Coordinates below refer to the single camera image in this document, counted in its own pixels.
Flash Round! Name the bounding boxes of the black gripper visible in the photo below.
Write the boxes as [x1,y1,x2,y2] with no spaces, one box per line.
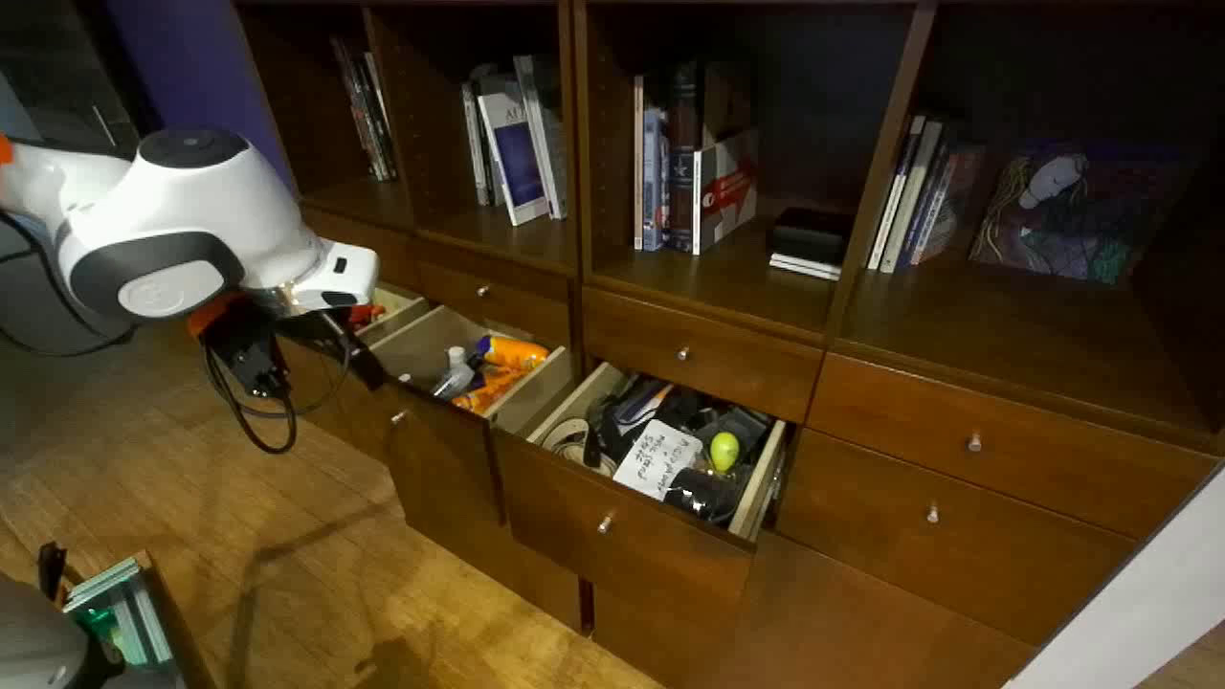
[266,294,389,393]

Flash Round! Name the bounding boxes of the wooden drawer with orange packet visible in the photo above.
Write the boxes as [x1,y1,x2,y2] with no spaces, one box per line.
[368,303,587,566]

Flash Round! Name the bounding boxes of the wooden drawer with black clutter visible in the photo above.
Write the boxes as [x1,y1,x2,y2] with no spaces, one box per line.
[488,358,797,643]

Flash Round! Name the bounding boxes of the brown wooden shelf cabinet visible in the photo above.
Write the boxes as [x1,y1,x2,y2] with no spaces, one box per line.
[231,0,1225,689]

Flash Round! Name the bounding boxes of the orange snack packet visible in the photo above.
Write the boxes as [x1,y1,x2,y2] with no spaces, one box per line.
[453,331,556,421]

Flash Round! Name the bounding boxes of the white tape roll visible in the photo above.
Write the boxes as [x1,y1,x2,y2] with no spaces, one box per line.
[539,412,598,472]

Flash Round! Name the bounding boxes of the white books row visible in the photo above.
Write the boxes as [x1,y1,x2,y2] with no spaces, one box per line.
[456,71,498,210]

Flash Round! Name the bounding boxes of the thin dark books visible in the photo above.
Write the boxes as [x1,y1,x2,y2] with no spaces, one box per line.
[325,35,403,183]

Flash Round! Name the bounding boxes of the white framed blue book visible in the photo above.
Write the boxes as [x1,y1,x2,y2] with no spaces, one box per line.
[474,85,565,228]

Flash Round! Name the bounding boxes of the white paper card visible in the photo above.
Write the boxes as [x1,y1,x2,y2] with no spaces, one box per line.
[613,415,706,504]

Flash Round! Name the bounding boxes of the green blue box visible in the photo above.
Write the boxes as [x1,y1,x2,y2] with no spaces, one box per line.
[62,551,179,672]

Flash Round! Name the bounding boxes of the upright white blue books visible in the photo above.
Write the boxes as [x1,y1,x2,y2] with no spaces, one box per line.
[627,62,706,260]

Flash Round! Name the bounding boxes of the black gadget pile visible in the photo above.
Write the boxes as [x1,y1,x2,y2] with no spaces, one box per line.
[587,373,775,529]

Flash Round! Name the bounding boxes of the yellow green ball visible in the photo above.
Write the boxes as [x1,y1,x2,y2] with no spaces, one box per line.
[705,427,747,479]

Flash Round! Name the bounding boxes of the grey rounded object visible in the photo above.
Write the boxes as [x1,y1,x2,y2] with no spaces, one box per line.
[0,570,95,689]

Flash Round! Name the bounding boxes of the red and white book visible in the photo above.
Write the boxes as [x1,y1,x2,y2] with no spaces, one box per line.
[695,122,766,248]

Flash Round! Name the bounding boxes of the black flat box stack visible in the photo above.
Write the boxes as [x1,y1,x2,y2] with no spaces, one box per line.
[766,201,853,288]

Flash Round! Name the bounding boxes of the leaning white books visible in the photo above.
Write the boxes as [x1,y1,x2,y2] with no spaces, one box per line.
[866,109,974,279]

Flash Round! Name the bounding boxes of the white board edge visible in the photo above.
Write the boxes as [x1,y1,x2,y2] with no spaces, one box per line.
[1001,467,1225,689]

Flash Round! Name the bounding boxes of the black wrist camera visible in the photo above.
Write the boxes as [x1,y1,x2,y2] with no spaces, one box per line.
[219,311,290,401]

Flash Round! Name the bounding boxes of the black cable loop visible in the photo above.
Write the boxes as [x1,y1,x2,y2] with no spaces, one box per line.
[202,339,305,459]

